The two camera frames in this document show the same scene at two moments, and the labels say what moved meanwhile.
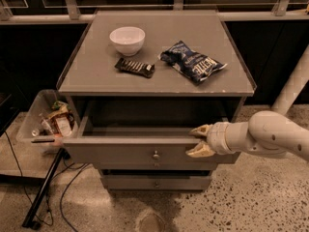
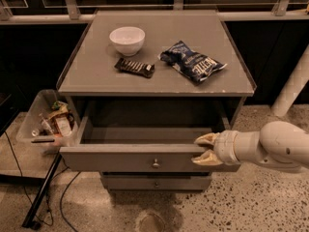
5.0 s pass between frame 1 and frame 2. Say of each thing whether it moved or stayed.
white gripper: moved
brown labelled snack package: stayed
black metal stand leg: stayed
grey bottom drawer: stayed
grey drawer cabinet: stayed
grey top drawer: moved
